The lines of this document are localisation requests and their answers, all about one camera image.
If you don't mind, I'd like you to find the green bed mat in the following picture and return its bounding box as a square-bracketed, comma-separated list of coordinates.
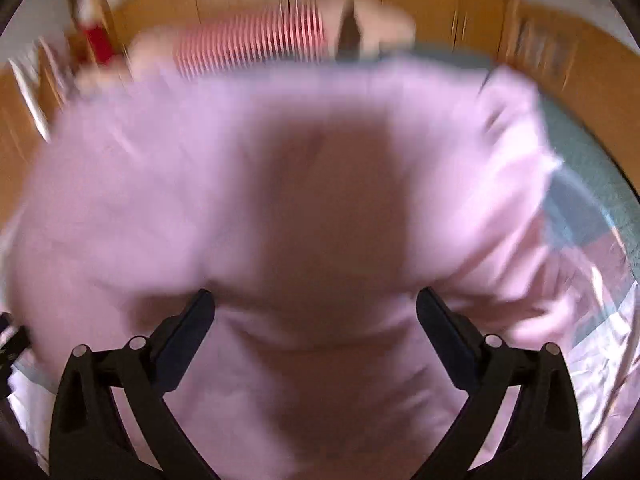
[328, 41, 640, 281]

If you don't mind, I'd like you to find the wooden bed headboard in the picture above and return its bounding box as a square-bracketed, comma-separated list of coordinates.
[1, 35, 79, 223]

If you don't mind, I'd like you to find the plaid pink grey bed sheet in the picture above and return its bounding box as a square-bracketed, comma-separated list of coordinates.
[0, 169, 640, 476]

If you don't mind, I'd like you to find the red cloth on chair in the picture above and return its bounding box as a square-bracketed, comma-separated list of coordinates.
[81, 24, 117, 65]

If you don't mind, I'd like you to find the pink jacket with black stripes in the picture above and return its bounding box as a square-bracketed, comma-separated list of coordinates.
[8, 58, 574, 479]

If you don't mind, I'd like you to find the wooden bed footboard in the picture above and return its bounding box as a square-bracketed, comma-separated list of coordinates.
[499, 1, 640, 172]

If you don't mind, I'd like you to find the large beige striped plush toy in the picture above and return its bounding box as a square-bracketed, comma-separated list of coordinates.
[74, 0, 417, 97]

